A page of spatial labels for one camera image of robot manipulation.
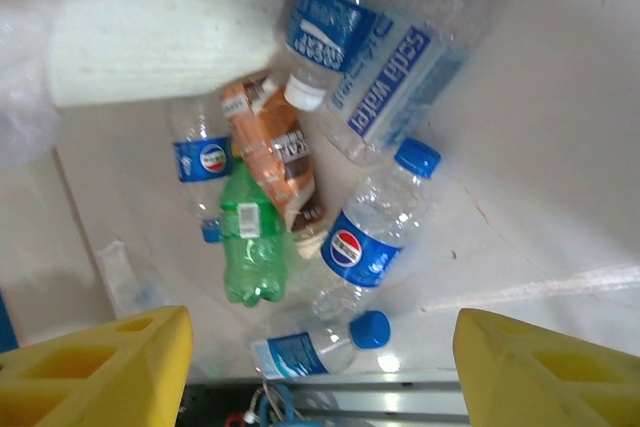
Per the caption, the small clear bottle blue label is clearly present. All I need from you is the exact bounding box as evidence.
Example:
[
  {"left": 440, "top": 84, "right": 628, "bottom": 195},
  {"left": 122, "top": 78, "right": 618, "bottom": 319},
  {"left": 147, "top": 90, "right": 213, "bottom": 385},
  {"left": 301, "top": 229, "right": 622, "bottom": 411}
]
[{"left": 168, "top": 96, "right": 236, "bottom": 244}]

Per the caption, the white round plastic bin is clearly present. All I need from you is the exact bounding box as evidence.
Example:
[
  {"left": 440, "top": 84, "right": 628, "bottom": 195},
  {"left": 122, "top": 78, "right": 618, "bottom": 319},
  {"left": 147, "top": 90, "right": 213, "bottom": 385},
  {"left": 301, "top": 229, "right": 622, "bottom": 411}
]
[{"left": 44, "top": 0, "right": 281, "bottom": 108}]

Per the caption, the copper brown coffee bottle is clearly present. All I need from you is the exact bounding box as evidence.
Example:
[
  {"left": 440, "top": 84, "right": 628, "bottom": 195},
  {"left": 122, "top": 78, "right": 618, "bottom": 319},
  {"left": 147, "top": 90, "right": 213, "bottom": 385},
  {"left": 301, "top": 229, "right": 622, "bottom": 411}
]
[{"left": 219, "top": 74, "right": 331, "bottom": 261}]

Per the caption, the green plastic bottle yellow cap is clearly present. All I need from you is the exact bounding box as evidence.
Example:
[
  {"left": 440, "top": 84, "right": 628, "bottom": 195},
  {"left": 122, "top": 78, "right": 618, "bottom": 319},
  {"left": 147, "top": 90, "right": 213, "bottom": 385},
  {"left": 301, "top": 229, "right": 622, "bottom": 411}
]
[{"left": 218, "top": 159, "right": 301, "bottom": 308}]

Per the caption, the clear bottle Pepsi label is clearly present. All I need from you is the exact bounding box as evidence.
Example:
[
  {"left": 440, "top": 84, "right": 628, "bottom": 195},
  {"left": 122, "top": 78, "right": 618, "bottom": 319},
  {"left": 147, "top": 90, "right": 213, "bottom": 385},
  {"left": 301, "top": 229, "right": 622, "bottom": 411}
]
[{"left": 310, "top": 137, "right": 442, "bottom": 328}]

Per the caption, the Pocari Sweat bottle white cap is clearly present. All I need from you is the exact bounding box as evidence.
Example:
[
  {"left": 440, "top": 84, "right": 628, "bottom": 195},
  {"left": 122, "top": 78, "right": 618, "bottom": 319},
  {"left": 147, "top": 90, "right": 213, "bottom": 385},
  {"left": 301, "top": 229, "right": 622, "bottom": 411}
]
[{"left": 277, "top": 0, "right": 379, "bottom": 112}]

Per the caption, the clear plastic wrapper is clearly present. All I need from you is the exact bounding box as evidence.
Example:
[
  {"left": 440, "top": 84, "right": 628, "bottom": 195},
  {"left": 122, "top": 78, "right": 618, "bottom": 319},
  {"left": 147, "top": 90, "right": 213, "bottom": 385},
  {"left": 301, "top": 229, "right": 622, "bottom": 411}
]
[{"left": 94, "top": 239, "right": 156, "bottom": 321}]

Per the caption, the blue coiled cable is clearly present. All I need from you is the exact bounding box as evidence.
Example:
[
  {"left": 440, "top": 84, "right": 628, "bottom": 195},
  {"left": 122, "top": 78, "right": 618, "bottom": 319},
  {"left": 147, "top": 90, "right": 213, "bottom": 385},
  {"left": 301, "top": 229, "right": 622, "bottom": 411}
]
[{"left": 259, "top": 382, "right": 306, "bottom": 427}]

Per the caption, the aluminium table edge rail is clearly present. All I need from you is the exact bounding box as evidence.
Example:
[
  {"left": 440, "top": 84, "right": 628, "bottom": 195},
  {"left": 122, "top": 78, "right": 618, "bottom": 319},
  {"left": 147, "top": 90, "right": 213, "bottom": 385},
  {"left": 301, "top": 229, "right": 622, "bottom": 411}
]
[{"left": 184, "top": 369, "right": 474, "bottom": 427}]

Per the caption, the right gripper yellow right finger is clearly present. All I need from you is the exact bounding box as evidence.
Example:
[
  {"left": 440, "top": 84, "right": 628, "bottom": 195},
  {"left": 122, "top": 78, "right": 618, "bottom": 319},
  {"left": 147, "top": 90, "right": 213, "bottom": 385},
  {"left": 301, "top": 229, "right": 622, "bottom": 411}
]
[{"left": 453, "top": 307, "right": 640, "bottom": 427}]

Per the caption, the clear soda water bottle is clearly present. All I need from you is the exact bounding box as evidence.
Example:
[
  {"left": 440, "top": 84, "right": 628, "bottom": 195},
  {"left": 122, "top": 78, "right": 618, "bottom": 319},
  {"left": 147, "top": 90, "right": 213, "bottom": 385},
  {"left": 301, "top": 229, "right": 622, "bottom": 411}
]
[{"left": 317, "top": 0, "right": 521, "bottom": 166}]

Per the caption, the water bottle light blue label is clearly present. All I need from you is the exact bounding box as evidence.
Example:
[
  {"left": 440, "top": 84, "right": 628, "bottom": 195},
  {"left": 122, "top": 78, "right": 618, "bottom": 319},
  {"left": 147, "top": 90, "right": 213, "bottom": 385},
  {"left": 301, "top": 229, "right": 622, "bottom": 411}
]
[{"left": 249, "top": 310, "right": 392, "bottom": 381}]

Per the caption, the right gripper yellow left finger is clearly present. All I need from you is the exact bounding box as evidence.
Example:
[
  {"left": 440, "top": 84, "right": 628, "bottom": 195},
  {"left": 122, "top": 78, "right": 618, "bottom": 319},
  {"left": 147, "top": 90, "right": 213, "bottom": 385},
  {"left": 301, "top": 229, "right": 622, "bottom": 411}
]
[{"left": 0, "top": 305, "right": 194, "bottom": 427}]

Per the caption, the clear plastic bin bag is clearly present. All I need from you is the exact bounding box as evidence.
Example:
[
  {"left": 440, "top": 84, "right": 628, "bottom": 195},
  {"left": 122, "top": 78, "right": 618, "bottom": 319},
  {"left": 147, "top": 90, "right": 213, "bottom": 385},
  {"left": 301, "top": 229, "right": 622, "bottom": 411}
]
[{"left": 0, "top": 11, "right": 61, "bottom": 168}]

